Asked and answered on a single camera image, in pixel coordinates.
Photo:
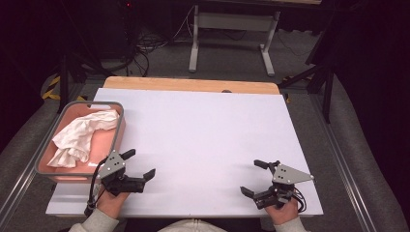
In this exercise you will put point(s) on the person's grey hooded torso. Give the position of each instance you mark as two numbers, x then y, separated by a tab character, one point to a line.
191	226

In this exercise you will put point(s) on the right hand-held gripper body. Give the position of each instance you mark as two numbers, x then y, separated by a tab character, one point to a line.
286	175

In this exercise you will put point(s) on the wooden table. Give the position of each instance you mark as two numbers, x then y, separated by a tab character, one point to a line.
180	84

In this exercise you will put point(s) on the pink basket with grey rim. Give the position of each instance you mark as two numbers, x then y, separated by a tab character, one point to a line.
106	141

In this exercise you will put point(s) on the white board sheet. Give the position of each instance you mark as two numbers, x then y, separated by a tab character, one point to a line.
203	135

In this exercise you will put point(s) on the white cloth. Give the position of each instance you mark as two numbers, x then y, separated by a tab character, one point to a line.
80	135

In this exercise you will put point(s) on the person's left hand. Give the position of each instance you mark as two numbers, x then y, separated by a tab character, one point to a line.
111	202

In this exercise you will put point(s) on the white metal desk frame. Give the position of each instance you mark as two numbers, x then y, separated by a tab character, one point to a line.
232	22

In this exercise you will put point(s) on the person's right hand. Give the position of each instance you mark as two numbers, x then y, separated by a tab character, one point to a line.
283	213

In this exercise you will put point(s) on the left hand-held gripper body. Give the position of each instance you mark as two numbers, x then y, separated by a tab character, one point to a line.
111	165

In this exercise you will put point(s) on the black metal stand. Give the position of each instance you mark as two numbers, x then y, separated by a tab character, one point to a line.
327	93
64	83

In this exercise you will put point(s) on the yellow black hazard tape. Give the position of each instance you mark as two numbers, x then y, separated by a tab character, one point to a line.
51	90

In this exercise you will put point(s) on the aluminium floor rail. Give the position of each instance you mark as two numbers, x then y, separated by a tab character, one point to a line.
19	190
341	161

